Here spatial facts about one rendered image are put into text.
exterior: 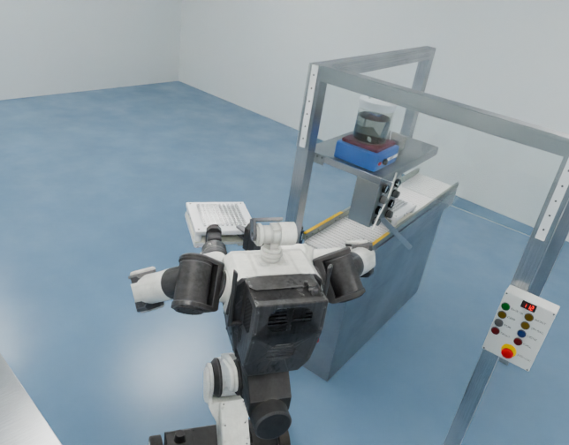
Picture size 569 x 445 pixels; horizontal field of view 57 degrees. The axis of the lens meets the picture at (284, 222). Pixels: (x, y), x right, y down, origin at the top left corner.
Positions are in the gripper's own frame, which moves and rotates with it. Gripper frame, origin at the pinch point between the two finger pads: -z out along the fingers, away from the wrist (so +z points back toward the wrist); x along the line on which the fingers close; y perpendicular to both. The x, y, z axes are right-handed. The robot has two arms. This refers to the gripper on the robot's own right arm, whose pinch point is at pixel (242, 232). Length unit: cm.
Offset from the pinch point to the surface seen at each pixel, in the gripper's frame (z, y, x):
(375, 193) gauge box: 28, 45, -16
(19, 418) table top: 14, -95, 16
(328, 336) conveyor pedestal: 17, 57, 76
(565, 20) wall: -3, 371, -69
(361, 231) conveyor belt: 12, 76, 21
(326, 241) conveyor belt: 7, 53, 21
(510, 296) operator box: 91, 37, -7
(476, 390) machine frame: 94, 43, 41
